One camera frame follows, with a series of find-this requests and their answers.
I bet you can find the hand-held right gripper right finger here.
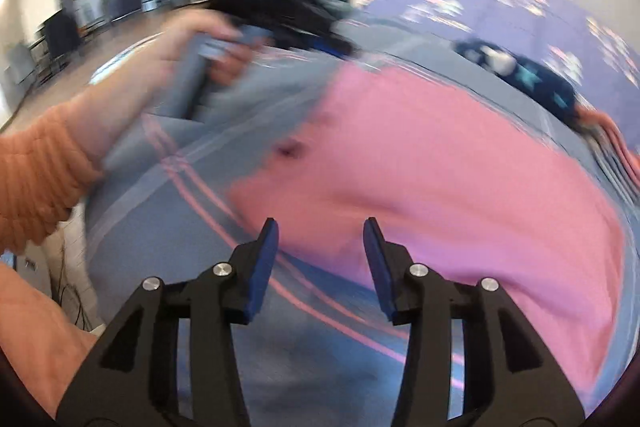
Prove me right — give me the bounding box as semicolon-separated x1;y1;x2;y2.
363;217;586;427

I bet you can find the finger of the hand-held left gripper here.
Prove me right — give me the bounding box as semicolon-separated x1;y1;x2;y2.
320;34;358;58

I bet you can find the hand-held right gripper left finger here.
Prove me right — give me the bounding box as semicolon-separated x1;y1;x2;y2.
55;218;279;427

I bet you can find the pink shirt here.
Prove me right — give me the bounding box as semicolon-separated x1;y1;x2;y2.
227;67;626;403

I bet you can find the person's left forearm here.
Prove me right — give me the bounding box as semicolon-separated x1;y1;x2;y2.
0;99;106;253

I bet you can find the person's left hand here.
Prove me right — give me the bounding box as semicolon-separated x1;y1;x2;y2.
70;9;256;170

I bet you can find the grey striped bedsheet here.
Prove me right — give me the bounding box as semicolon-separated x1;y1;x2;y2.
82;19;640;427

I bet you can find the purple tree-print bedsheet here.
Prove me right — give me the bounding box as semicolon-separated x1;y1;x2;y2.
360;0;640;148

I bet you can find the navy star plush sock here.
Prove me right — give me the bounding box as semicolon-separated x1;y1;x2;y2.
452;38;581;120

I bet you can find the black chair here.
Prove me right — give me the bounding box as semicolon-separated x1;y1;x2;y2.
42;9;83;62

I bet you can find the striped colourful cloth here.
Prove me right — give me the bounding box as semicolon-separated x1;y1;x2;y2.
575;112;640;192

